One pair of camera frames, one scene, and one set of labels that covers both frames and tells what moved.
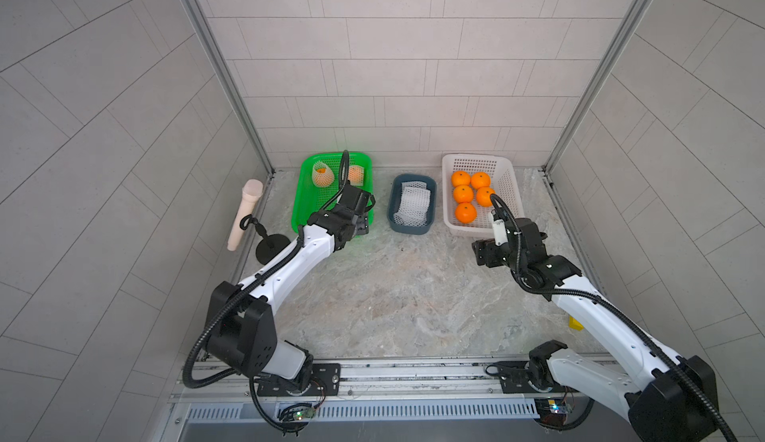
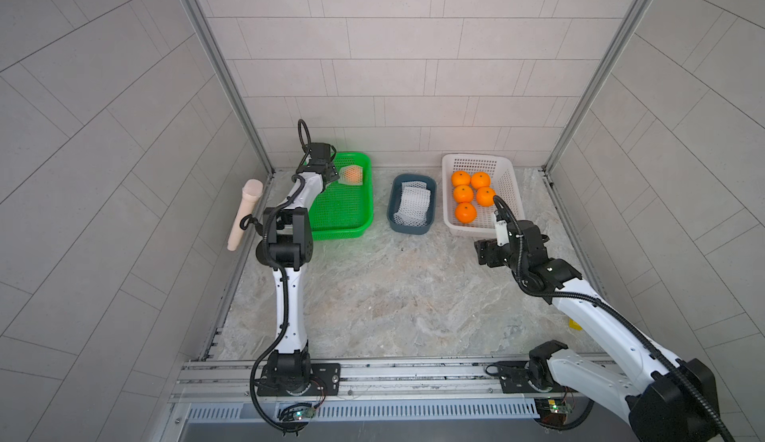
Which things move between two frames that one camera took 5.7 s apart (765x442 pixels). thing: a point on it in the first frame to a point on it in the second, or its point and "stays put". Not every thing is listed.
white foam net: (413, 204) stays put
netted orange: (465, 212) stays put
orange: (460, 177) stays put
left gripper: (362, 226) to (329, 172)
